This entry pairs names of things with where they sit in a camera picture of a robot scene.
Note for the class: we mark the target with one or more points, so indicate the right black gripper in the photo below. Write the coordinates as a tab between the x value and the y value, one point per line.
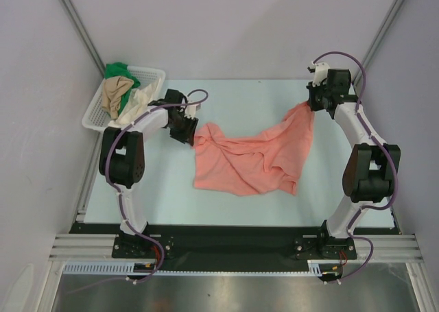
316	99

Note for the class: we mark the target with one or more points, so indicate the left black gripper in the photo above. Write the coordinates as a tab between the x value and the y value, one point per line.
187	135

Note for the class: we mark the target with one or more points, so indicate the pink t shirt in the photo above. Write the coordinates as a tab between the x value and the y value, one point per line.
252	165

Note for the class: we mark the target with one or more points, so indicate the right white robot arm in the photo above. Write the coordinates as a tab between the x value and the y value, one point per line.
370	175

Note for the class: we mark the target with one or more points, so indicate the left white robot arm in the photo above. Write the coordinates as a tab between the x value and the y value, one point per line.
122	156

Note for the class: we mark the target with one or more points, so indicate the cream white t shirt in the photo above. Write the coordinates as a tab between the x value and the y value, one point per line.
137	104

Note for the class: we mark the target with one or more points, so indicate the beige t shirt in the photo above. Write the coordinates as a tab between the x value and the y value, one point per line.
114	88

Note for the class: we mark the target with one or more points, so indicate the white plastic basket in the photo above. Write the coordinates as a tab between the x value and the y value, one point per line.
96	118

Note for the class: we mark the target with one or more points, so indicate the green t shirt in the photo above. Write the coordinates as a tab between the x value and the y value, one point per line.
120	69

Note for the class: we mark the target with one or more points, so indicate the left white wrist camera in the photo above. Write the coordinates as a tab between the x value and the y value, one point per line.
190	110

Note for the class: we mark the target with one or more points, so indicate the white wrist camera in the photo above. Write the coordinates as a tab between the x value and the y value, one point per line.
319	71
190	110

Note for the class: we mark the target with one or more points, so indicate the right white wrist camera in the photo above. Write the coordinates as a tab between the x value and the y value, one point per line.
319	71

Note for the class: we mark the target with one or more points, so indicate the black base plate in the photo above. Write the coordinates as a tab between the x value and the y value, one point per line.
230	248

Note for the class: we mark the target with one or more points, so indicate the right aluminium corner post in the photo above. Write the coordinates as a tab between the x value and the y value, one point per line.
374	20

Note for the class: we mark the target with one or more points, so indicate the aluminium corner post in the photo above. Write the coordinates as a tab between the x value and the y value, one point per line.
73	15
374	20

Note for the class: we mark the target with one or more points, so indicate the aluminium frame rail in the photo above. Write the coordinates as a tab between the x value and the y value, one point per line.
98	247

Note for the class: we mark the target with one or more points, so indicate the white slotted cable duct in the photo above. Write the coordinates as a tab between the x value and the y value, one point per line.
138	269

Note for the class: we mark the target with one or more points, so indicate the left aluminium corner post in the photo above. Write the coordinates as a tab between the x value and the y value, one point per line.
73	15

